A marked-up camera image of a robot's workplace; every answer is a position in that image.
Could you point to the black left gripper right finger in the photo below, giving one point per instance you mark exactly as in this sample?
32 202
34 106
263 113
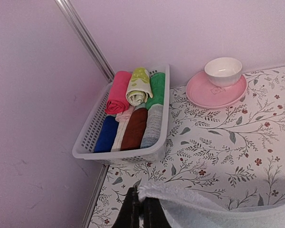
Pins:
153 215

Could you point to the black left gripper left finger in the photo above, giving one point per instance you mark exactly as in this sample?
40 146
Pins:
129 213

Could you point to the light blue towel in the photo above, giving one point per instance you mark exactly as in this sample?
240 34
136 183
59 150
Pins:
188 209

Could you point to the grey rolled towel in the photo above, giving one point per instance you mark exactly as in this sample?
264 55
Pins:
153 126

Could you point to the white plastic basket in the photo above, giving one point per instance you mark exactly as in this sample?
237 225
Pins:
85 143

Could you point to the blue rolled towel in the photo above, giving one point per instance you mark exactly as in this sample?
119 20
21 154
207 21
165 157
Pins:
107 135

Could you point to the brown rolled towel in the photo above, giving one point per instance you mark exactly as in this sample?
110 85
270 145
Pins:
135 130

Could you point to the cream rolled towel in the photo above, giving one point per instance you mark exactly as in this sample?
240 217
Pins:
123 119

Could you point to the pink rolled towel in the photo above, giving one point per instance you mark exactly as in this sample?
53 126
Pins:
117 101

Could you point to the yellow-green rolled towel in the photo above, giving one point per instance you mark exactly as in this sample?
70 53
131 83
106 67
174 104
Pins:
139 87

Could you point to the pink plate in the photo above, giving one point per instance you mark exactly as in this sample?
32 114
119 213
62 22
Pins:
200 91

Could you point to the green rolled towel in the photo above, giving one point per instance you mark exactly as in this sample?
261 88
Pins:
158 86

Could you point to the white bowl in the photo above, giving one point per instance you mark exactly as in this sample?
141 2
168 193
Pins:
223 71

